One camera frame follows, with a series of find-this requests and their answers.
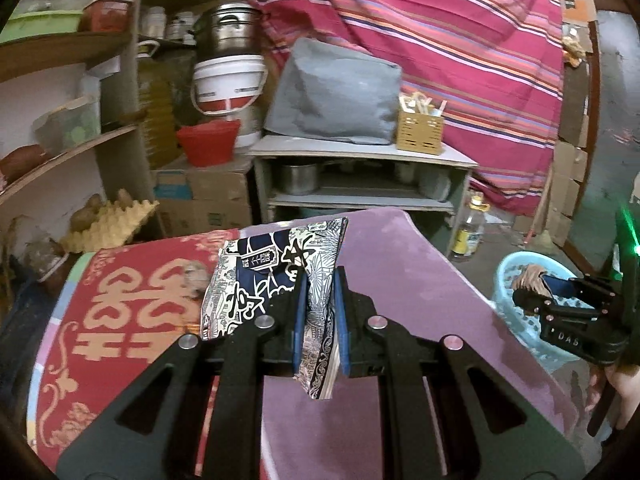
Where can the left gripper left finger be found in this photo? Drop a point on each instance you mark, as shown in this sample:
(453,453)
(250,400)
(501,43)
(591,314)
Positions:
(197,406)

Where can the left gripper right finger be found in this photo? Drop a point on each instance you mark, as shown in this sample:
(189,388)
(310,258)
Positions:
(445,413)

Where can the brown paper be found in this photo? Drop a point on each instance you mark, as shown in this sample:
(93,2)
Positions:
(531,279)

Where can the person's right hand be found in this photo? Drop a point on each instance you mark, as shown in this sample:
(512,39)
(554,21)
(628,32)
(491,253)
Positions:
(626,382)

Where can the red floral mat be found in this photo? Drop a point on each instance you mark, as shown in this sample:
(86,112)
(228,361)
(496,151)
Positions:
(118,311)

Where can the crumpled brown paper ball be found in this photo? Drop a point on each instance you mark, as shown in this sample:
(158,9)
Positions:
(196,278)

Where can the purple mat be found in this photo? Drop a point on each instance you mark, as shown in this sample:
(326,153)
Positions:
(410,282)

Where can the oil bottle on floor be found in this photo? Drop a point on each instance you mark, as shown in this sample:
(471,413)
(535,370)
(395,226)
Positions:
(471,228)

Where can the yellow egg tray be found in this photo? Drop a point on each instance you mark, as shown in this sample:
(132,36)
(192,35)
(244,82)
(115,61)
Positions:
(116,227)

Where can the cardboard box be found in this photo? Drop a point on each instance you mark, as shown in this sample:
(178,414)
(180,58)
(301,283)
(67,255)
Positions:
(201,199)

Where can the potato on egg tray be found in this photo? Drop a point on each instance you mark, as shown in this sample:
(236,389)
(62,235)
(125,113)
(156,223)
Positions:
(83,219)

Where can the yellow utensil basket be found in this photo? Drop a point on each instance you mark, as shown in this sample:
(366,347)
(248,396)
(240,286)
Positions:
(420,124)

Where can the steel pot in shelf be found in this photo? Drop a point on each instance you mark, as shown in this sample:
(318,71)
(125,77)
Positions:
(300,180)

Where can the grey low shelf unit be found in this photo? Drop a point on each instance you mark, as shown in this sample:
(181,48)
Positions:
(431,188)

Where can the red plastic bowl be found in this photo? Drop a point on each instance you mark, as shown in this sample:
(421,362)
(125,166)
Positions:
(209,143)

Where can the striped pink curtain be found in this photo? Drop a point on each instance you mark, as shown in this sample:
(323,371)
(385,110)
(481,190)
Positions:
(497,65)

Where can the clear plastic container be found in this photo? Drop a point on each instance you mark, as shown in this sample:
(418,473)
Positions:
(69,125)

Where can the white plastic bucket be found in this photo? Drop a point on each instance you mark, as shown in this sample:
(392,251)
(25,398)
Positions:
(228,85)

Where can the large oil jug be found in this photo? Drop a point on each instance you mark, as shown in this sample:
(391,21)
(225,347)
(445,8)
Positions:
(155,99)

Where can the steel pot on bucket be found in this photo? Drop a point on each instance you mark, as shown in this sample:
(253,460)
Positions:
(229,29)

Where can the wooden wall shelf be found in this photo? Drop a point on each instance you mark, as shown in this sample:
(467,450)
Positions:
(37,72)

